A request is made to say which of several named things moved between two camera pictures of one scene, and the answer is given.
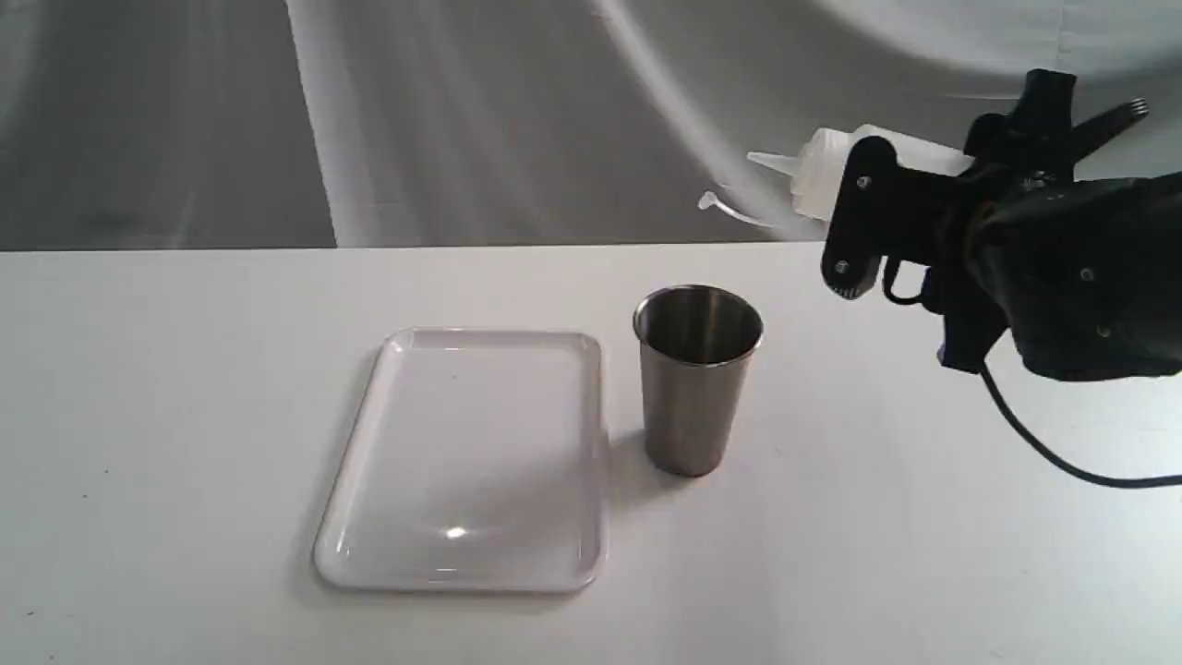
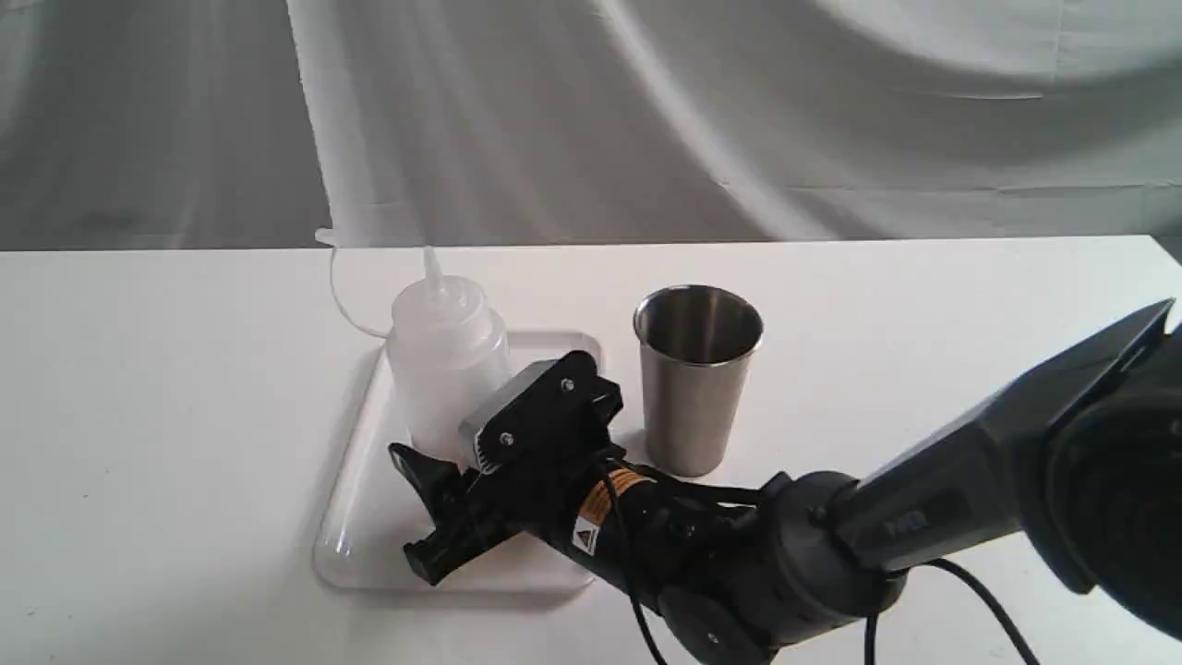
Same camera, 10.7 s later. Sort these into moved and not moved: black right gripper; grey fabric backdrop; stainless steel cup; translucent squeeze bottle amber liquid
Moved: translucent squeeze bottle amber liquid; black right gripper
Not moved: stainless steel cup; grey fabric backdrop
